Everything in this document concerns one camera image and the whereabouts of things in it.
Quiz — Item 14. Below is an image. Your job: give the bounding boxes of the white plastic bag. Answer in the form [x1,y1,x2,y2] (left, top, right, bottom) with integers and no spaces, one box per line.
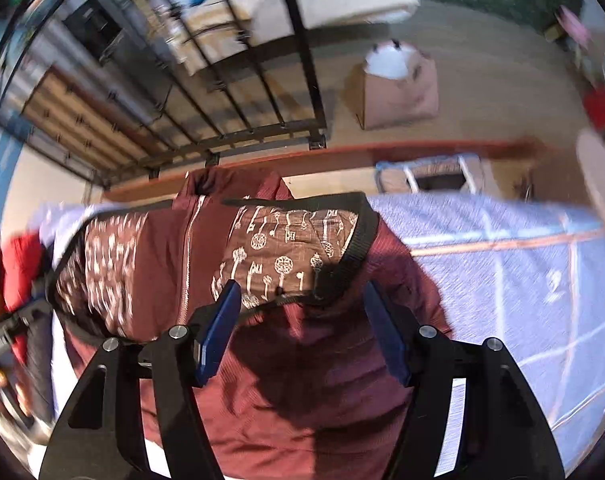
[365,40,423,81]

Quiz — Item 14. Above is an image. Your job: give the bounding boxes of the small red object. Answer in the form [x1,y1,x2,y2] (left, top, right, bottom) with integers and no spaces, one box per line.
[583,85,605,131]

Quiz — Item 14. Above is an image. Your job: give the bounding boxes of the reddish wooden board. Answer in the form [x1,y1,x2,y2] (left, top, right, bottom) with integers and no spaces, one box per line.
[102,140,538,203]

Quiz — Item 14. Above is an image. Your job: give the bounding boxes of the white round object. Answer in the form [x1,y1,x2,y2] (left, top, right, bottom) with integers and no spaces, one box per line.
[575,130,605,231]

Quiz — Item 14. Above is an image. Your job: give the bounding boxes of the bright red garment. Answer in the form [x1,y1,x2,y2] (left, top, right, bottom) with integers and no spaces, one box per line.
[1,232,50,361]

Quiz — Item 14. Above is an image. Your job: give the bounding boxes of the blue checked blanket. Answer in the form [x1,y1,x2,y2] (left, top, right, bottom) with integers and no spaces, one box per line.
[37,192,605,441]

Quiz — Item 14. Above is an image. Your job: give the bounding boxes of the wooden bed slats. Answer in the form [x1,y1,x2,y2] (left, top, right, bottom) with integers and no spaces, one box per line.
[22,67,183,176]

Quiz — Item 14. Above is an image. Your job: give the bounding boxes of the maroon jacket with key-print lining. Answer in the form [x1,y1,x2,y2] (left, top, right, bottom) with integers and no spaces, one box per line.
[50,166,456,480]

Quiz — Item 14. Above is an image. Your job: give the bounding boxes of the cardboard box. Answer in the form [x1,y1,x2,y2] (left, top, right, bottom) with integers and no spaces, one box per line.
[345,52,439,131]

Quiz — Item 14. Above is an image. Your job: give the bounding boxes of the black metal bed frame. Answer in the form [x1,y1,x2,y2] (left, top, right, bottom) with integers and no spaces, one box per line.
[0,0,328,191]

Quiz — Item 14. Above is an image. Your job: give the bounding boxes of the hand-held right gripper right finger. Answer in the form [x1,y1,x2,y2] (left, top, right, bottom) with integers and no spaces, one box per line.
[365,279,567,480]

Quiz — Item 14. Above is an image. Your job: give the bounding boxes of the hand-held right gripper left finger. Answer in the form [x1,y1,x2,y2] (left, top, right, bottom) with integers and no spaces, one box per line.
[39,279,242,480]

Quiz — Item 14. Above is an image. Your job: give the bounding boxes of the small pink object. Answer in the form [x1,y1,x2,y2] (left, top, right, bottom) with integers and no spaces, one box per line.
[555,5,591,46]

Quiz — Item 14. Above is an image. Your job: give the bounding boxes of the white mattress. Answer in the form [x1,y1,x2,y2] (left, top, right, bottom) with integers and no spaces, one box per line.
[165,0,421,76]

